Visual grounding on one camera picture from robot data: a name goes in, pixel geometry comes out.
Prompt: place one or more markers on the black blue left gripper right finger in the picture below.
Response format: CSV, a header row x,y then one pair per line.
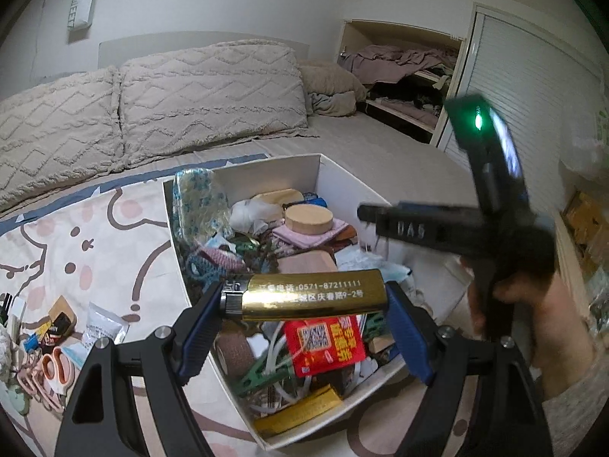
x,y
506,419

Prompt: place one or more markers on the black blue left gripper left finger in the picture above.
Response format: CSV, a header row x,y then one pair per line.
x,y
101,418

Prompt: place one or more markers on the gold black lighter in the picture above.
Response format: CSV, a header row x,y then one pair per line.
x,y
299,296

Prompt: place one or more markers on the grey sleeve forearm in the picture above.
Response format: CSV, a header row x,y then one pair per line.
x,y
571,414

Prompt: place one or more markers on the person's right hand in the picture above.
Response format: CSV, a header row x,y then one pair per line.
x,y
563,349

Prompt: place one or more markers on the orange white tape roll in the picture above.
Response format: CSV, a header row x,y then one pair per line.
x,y
58,370

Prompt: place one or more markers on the mint green round tape measure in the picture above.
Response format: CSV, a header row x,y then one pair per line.
x,y
17,398

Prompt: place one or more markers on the white sachet packet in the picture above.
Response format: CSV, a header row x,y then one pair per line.
x,y
103,323

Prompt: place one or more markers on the black red small item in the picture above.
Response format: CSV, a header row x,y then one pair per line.
x,y
56,333

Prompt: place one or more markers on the small brown cardboard box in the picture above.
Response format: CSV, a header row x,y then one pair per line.
x,y
61,305

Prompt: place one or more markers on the green clothes peg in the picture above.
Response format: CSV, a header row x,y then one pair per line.
x,y
260,377

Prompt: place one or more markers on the white shoe box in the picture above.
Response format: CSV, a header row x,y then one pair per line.
x,y
439,276

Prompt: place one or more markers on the gold bar box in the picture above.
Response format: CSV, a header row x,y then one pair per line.
x,y
312,406

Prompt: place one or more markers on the round wooden disc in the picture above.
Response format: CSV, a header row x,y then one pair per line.
x,y
308,219

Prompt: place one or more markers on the red QR code packet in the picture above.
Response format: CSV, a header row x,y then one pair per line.
x,y
320,345

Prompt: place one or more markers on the floral patterned pouch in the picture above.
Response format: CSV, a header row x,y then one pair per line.
x,y
199,208

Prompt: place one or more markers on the beige textured pillow left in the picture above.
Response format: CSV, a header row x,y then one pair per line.
x,y
60,134

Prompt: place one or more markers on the beige textured pillow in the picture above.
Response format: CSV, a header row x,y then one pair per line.
x,y
60,134
187,100

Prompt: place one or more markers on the beige textured pillow right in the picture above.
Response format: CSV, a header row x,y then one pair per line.
x,y
187,100

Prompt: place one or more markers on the pink handled scissors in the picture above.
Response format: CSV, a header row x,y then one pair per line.
x,y
31,378

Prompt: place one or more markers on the wall shelf with clothes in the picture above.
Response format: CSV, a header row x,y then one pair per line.
x,y
407,72

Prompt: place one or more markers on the white wall sign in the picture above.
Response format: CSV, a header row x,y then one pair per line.
x,y
80,15

